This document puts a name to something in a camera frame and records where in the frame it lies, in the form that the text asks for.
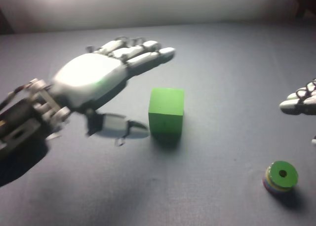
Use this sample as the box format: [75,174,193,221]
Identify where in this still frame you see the rainbow ring stack toy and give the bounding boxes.
[262,160,299,195]

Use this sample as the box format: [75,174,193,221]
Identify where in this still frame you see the green cube block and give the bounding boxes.
[148,87,185,143]

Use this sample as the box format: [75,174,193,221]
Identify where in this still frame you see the white board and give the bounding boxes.
[0,0,316,36]

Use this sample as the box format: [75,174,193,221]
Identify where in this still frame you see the grey table cloth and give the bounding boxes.
[0,22,316,226]

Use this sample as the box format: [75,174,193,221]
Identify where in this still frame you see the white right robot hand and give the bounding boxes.
[50,36,176,147]

